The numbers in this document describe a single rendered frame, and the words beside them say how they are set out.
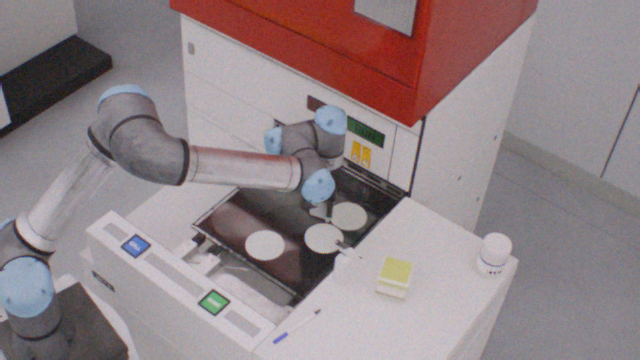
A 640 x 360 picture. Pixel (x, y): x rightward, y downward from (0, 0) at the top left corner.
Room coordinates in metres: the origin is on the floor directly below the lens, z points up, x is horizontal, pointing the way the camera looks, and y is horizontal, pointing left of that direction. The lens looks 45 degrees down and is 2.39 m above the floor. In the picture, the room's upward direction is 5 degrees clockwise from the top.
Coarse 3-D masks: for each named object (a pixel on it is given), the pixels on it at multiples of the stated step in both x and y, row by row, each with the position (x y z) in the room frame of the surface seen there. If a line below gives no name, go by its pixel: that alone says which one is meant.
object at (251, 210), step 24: (240, 192) 1.44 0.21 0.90; (264, 192) 1.44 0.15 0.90; (288, 192) 1.45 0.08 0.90; (216, 216) 1.34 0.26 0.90; (240, 216) 1.35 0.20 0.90; (264, 216) 1.36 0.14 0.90; (288, 216) 1.36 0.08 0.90; (312, 216) 1.37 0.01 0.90; (240, 240) 1.27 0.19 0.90; (288, 240) 1.28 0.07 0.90; (264, 264) 1.20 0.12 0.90; (288, 264) 1.20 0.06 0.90; (312, 264) 1.21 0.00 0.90
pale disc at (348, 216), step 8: (336, 208) 1.41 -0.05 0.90; (344, 208) 1.41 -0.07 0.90; (352, 208) 1.41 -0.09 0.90; (360, 208) 1.42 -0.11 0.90; (336, 216) 1.38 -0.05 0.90; (344, 216) 1.38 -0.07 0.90; (352, 216) 1.38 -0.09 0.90; (360, 216) 1.39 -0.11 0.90; (336, 224) 1.35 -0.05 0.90; (344, 224) 1.35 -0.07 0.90; (352, 224) 1.36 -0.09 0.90; (360, 224) 1.36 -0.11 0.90
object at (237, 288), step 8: (200, 256) 1.22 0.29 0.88; (192, 264) 1.19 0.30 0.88; (216, 272) 1.17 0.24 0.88; (224, 272) 1.17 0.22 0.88; (216, 280) 1.15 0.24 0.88; (224, 280) 1.15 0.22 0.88; (232, 280) 1.15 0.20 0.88; (240, 280) 1.15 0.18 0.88; (224, 288) 1.12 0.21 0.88; (232, 288) 1.13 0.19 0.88; (240, 288) 1.13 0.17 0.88; (248, 288) 1.13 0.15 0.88; (240, 296) 1.10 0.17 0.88; (248, 296) 1.11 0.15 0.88; (256, 296) 1.11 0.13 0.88; (264, 296) 1.11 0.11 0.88; (248, 304) 1.08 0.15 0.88; (256, 304) 1.09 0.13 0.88; (264, 304) 1.09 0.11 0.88; (272, 304) 1.09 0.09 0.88; (264, 312) 1.06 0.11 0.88; (272, 312) 1.07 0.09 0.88
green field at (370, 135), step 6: (348, 120) 1.52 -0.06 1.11; (354, 120) 1.52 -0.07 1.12; (348, 126) 1.52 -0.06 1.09; (354, 126) 1.51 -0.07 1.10; (360, 126) 1.50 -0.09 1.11; (354, 132) 1.51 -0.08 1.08; (360, 132) 1.50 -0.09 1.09; (366, 132) 1.49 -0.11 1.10; (372, 132) 1.48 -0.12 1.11; (366, 138) 1.49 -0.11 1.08; (372, 138) 1.48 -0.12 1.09; (378, 138) 1.47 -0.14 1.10; (378, 144) 1.47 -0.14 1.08
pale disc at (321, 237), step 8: (320, 224) 1.34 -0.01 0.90; (312, 232) 1.32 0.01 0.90; (320, 232) 1.32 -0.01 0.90; (328, 232) 1.32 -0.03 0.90; (336, 232) 1.32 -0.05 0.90; (312, 240) 1.29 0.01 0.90; (320, 240) 1.29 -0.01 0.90; (328, 240) 1.29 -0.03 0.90; (312, 248) 1.26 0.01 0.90; (320, 248) 1.26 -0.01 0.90; (328, 248) 1.27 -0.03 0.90; (336, 248) 1.27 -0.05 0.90
